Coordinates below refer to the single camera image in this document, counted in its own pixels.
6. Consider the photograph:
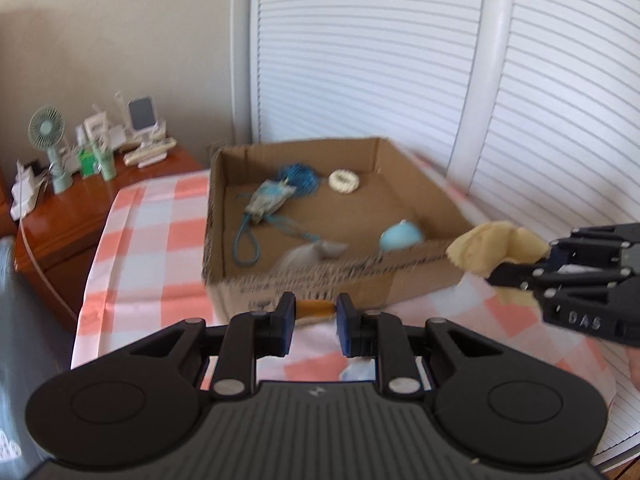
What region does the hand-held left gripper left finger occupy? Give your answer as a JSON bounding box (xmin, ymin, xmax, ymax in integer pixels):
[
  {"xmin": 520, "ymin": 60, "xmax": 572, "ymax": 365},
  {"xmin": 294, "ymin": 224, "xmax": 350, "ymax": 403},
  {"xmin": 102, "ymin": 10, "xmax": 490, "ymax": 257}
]
[{"xmin": 115, "ymin": 292, "xmax": 297, "ymax": 402}]

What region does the blue grey bedding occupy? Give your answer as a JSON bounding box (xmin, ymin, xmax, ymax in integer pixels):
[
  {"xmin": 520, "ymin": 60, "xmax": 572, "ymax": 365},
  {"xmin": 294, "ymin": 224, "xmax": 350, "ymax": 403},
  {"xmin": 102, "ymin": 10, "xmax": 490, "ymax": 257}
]
[{"xmin": 0, "ymin": 237, "xmax": 77, "ymax": 480}]

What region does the white cable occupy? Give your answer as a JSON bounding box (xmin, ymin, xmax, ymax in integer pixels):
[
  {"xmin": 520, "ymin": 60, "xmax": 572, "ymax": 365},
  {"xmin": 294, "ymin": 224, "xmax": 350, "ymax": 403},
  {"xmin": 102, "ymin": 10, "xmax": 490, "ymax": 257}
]
[{"xmin": 19, "ymin": 215, "xmax": 77, "ymax": 322}]

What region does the white louvered door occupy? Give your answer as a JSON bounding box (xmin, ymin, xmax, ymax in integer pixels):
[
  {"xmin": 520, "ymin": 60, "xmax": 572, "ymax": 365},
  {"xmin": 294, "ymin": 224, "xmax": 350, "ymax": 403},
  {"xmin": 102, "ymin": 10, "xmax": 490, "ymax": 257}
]
[
  {"xmin": 450, "ymin": 0, "xmax": 640, "ymax": 472},
  {"xmin": 250, "ymin": 0, "xmax": 497, "ymax": 182}
]

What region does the yellow cloth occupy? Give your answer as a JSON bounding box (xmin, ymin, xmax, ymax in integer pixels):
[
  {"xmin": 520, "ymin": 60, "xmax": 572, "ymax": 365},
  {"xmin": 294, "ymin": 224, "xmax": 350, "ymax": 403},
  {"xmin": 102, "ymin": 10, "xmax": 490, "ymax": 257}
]
[{"xmin": 446, "ymin": 222, "xmax": 550, "ymax": 307}]

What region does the orange checked tablecloth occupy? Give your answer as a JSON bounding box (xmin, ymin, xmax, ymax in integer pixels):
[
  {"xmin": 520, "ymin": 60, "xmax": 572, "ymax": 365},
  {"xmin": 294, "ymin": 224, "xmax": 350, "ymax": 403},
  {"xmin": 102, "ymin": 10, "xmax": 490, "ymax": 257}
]
[{"xmin": 70, "ymin": 152, "xmax": 618, "ymax": 411}]

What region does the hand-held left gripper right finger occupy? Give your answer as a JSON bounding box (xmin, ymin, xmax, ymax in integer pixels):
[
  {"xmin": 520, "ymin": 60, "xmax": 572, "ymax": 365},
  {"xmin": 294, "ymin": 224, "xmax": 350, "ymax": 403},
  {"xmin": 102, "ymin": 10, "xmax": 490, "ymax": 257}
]
[{"xmin": 336, "ymin": 292, "xmax": 516, "ymax": 397}]

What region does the small orange item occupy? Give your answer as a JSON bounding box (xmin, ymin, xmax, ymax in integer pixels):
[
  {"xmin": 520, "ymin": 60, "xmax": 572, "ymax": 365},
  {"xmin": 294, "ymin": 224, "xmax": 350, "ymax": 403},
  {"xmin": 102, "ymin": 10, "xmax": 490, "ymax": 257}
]
[{"xmin": 295, "ymin": 300, "xmax": 337, "ymax": 321}]

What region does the small standing mirror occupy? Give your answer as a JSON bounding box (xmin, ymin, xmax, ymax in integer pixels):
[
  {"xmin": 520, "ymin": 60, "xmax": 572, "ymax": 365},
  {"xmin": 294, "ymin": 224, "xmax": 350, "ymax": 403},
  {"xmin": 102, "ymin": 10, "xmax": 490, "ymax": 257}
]
[{"xmin": 125, "ymin": 96, "xmax": 166, "ymax": 144}]

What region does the blue and white soft toy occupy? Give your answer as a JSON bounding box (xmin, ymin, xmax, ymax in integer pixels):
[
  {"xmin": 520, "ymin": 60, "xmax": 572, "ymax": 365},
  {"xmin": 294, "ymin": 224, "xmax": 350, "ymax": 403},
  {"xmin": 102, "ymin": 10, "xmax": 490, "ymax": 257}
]
[{"xmin": 378, "ymin": 218, "xmax": 426, "ymax": 254}]

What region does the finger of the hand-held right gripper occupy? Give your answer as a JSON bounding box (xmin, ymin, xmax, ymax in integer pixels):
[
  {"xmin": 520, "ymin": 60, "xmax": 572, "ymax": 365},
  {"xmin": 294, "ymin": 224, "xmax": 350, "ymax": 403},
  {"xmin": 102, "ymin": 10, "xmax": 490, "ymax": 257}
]
[
  {"xmin": 549, "ymin": 222, "xmax": 640, "ymax": 267},
  {"xmin": 487, "ymin": 260, "xmax": 637, "ymax": 306}
]

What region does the wooden nightstand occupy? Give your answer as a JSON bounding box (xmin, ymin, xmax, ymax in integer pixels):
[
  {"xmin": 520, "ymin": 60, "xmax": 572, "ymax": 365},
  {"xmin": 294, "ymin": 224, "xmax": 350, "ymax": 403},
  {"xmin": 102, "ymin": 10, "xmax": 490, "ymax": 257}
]
[{"xmin": 14, "ymin": 145, "xmax": 206, "ymax": 332}]

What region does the green desk fan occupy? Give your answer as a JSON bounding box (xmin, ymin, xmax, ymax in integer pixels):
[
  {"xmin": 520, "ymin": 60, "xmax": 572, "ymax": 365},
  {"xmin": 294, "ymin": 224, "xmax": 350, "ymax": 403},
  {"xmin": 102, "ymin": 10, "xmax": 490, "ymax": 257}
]
[{"xmin": 27, "ymin": 105, "xmax": 74, "ymax": 195}]

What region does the cream hair scrunchie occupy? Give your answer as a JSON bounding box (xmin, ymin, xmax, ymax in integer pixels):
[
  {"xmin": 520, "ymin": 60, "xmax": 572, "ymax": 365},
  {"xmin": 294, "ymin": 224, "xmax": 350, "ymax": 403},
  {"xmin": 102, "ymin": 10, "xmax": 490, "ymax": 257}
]
[{"xmin": 328, "ymin": 168, "xmax": 360, "ymax": 194}]

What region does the grey felt pouch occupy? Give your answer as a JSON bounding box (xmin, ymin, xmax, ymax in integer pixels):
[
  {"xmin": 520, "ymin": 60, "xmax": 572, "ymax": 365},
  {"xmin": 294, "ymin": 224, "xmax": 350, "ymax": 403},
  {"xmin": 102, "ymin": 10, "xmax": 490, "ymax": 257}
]
[{"xmin": 275, "ymin": 239, "xmax": 349, "ymax": 272}]

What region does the white remote control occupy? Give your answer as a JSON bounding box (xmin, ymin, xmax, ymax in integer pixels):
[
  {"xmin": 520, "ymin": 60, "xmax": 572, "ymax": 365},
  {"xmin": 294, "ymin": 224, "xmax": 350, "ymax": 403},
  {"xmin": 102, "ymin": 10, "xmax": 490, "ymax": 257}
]
[{"xmin": 123, "ymin": 137, "xmax": 178, "ymax": 169}]

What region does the cardboard box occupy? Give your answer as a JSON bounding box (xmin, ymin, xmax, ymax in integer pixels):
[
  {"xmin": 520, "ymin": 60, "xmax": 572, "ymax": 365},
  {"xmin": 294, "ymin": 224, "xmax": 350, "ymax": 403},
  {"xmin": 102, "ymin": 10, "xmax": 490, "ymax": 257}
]
[{"xmin": 201, "ymin": 136, "xmax": 476, "ymax": 326}]

